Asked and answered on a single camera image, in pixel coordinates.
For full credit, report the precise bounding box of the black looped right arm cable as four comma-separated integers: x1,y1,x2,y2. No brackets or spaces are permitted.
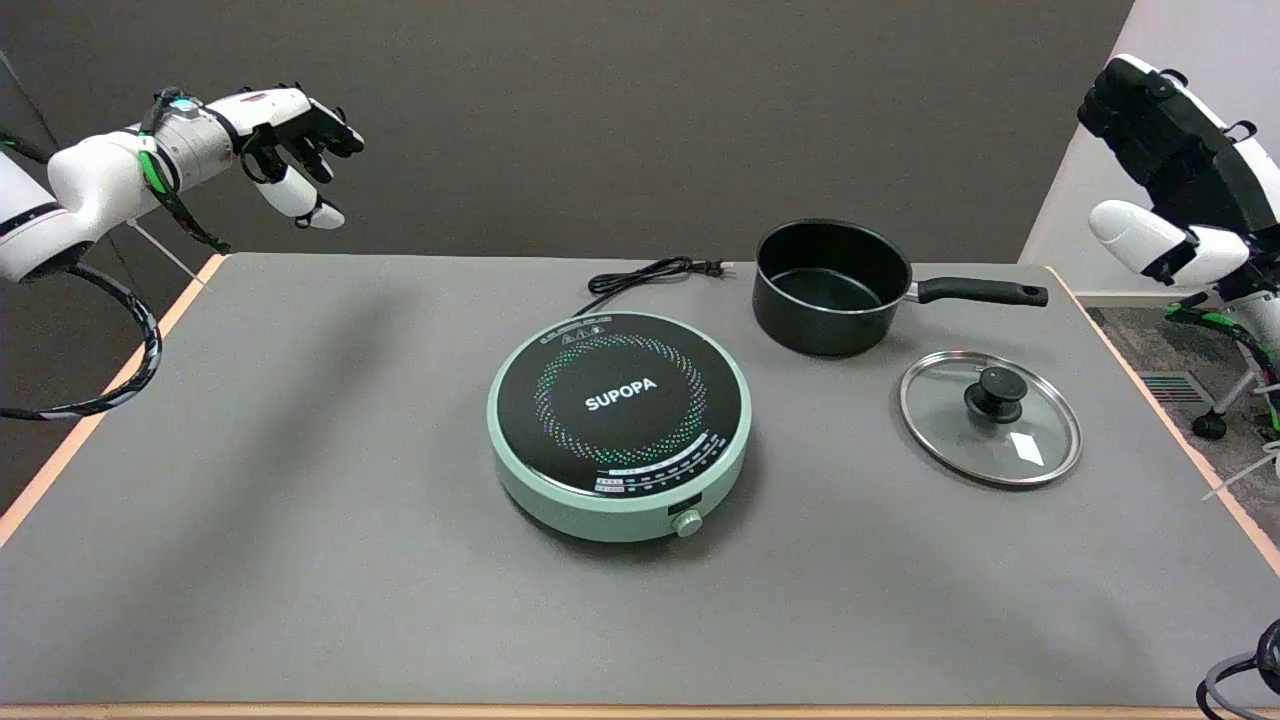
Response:
1196,618,1280,720

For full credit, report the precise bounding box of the green black left wrist cable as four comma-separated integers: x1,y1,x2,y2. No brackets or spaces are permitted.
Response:
137,87,233,254

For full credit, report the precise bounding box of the green round induction cooker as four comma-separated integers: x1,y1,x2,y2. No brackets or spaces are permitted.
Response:
487,311,754,544

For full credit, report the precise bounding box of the grey table mat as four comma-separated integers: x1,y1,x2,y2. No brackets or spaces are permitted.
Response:
0,252,1280,707

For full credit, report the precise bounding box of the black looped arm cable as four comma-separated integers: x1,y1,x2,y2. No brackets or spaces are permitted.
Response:
1196,618,1280,720
0,262,164,422

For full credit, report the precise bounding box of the black cooker power cord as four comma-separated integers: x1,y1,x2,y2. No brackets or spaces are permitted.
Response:
572,256,734,319

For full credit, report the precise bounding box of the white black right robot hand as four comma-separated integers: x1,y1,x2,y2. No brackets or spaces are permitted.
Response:
1078,54,1280,296

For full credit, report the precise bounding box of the black office chair base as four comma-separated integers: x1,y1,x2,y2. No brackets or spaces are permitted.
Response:
1191,368,1263,442

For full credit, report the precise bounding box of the glass lid with black knob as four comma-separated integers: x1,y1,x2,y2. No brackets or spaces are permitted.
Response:
899,349,1083,489

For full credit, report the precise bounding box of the black pot with long handle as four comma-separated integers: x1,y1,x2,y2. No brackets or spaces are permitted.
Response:
752,218,1050,358

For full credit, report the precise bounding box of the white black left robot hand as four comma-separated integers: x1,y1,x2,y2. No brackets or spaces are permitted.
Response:
232,83,366,232

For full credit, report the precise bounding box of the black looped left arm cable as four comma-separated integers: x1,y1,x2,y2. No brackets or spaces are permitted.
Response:
0,262,164,422

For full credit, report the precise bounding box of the green black wrist cable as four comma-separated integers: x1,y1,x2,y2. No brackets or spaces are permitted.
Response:
1163,294,1280,433
137,87,233,254

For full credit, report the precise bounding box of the floor vent grille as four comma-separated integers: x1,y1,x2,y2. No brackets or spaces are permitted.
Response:
1139,371,1217,405

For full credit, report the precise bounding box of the green black right wrist cable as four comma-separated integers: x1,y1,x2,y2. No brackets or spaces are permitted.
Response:
1163,294,1280,433

